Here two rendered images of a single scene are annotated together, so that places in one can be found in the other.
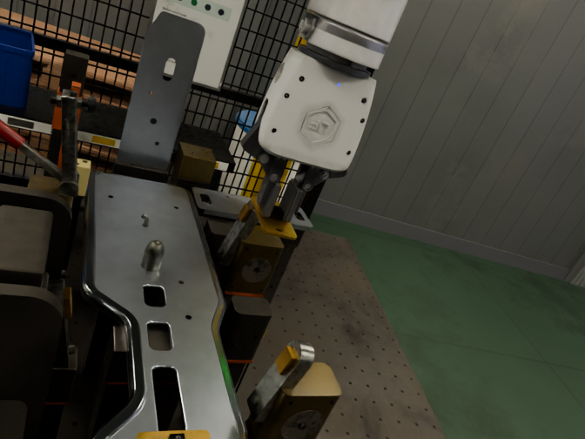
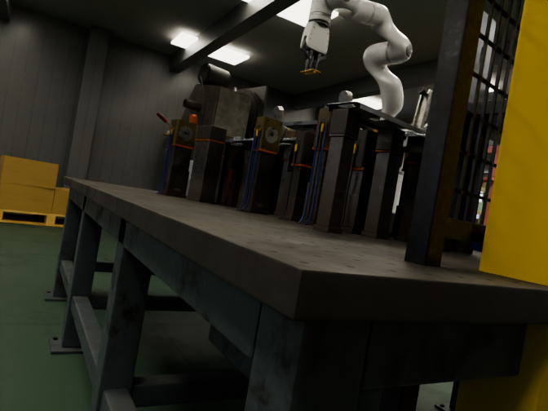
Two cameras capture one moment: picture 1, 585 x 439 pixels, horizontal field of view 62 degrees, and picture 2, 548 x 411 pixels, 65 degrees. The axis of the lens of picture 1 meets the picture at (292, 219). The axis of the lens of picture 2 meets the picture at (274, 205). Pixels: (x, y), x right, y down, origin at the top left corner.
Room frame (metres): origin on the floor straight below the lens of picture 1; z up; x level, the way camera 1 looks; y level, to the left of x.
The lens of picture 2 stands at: (2.09, -0.32, 0.74)
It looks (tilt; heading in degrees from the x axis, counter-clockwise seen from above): 0 degrees down; 170
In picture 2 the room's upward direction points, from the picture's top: 10 degrees clockwise
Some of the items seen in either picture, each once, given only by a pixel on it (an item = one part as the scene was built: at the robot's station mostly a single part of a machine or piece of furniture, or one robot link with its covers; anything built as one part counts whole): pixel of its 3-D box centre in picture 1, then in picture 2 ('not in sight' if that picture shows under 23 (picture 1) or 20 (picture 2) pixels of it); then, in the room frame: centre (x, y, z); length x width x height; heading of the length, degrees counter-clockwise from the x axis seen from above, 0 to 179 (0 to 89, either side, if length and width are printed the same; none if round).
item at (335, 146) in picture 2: (275, 266); (337, 171); (1.11, -0.01, 0.84); 0.05 x 0.05 x 0.29; 29
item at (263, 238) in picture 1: (238, 307); (322, 169); (0.85, 0.03, 0.87); 0.12 x 0.07 x 0.35; 119
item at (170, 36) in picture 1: (159, 96); (478, 78); (1.02, 0.37, 1.17); 0.12 x 0.01 x 0.34; 119
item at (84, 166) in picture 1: (64, 244); not in sight; (0.80, 0.40, 0.88); 0.04 x 0.04 x 0.37; 29
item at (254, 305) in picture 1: (233, 367); (298, 177); (0.71, -0.01, 0.84); 0.10 x 0.05 x 0.29; 119
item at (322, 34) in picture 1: (339, 42); (320, 21); (0.50, 0.02, 1.45); 0.09 x 0.08 x 0.03; 114
